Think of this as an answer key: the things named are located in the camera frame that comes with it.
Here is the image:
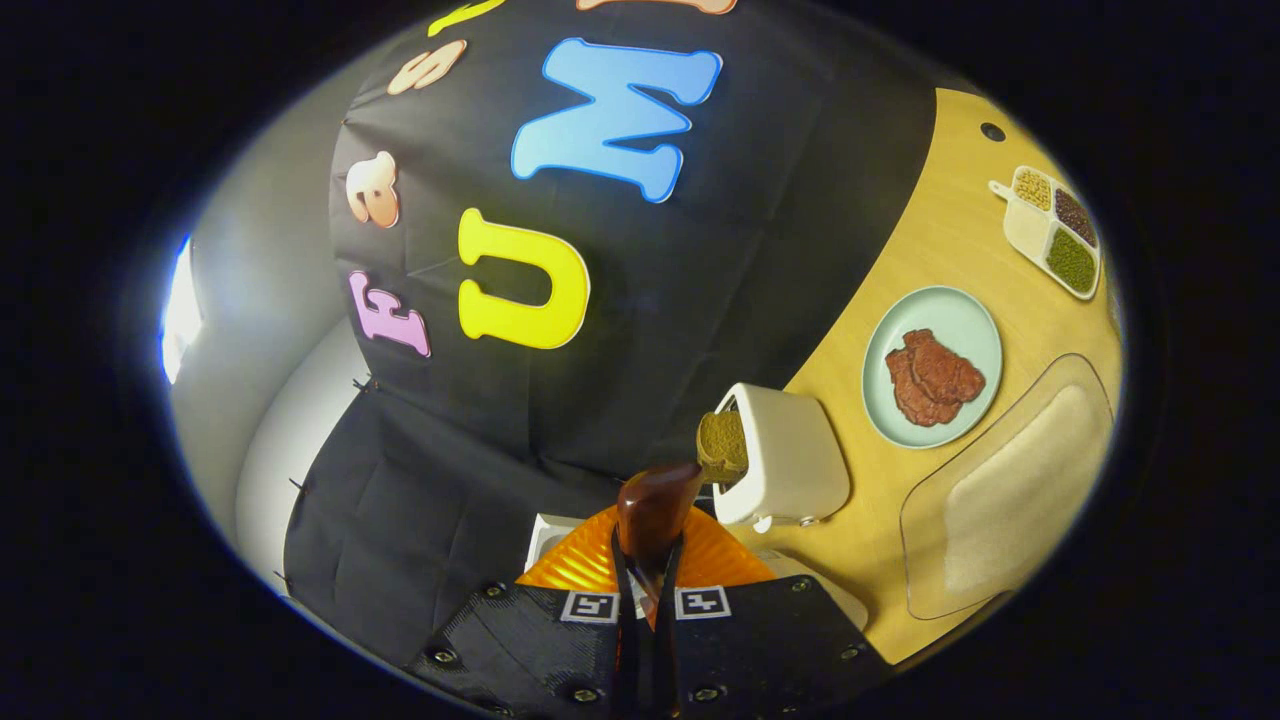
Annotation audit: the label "white toaster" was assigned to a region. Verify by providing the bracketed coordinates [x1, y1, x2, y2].
[712, 383, 852, 534]

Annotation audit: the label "brown bread slice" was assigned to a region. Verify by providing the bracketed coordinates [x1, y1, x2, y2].
[696, 408, 751, 487]

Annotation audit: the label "pale green plate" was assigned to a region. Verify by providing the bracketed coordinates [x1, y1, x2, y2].
[861, 286, 1004, 450]

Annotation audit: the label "brown meat slice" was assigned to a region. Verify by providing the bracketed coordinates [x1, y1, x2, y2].
[884, 345, 946, 428]
[903, 329, 987, 406]

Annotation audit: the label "white rice cooker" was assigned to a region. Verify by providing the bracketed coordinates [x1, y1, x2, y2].
[523, 513, 871, 633]

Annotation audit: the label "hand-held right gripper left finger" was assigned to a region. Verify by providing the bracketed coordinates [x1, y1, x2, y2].
[403, 505, 643, 719]

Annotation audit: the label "white divided dish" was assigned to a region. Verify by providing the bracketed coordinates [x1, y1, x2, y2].
[988, 165, 1103, 302]

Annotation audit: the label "green mung beans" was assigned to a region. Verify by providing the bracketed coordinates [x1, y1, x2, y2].
[1046, 228, 1097, 294]

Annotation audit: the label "clear glass tray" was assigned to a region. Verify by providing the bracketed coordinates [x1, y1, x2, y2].
[898, 352, 1117, 621]

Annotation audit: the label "dark red beans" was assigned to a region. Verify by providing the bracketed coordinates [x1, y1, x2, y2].
[1053, 188, 1098, 249]

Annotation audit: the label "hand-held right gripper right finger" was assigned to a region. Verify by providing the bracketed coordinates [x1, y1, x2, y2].
[650, 510, 893, 719]

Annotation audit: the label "brown wooden spoon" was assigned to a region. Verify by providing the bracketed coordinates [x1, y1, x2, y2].
[614, 461, 707, 631]

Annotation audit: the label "black backdrop cloth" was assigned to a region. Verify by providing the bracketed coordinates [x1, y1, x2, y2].
[283, 0, 941, 666]

